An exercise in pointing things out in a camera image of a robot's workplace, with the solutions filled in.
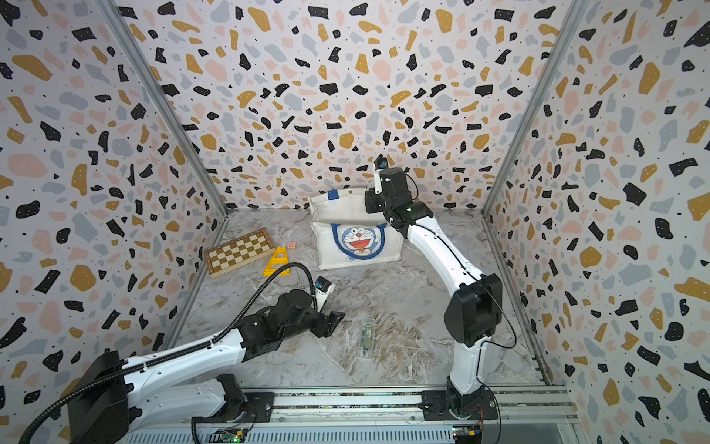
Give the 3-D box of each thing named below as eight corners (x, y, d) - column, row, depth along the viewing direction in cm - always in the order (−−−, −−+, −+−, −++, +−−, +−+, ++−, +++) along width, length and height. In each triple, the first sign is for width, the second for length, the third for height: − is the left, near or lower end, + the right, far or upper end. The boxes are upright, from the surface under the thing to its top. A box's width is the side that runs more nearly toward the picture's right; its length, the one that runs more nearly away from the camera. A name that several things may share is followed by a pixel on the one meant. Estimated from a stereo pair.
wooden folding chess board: (213, 278, 102) (209, 273, 99) (207, 255, 108) (203, 250, 106) (276, 252, 110) (274, 247, 107) (267, 232, 117) (265, 227, 114)
